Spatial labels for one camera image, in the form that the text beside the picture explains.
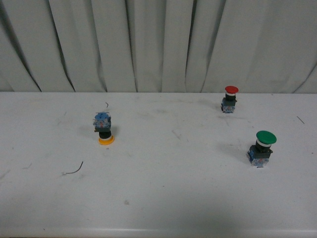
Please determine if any yellow push button switch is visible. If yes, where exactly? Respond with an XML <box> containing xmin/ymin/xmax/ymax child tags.
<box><xmin>93</xmin><ymin>112</ymin><xmax>114</xmax><ymax>145</ymax></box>

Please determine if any white pleated curtain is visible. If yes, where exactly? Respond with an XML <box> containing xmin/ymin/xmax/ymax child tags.
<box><xmin>0</xmin><ymin>0</ymin><xmax>317</xmax><ymax>93</ymax></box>

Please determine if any red push button switch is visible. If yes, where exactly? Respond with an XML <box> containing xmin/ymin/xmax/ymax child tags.
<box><xmin>221</xmin><ymin>85</ymin><xmax>239</xmax><ymax>114</ymax></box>

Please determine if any green push button switch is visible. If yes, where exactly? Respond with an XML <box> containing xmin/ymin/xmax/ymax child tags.
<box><xmin>248</xmin><ymin>130</ymin><xmax>277</xmax><ymax>167</ymax></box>

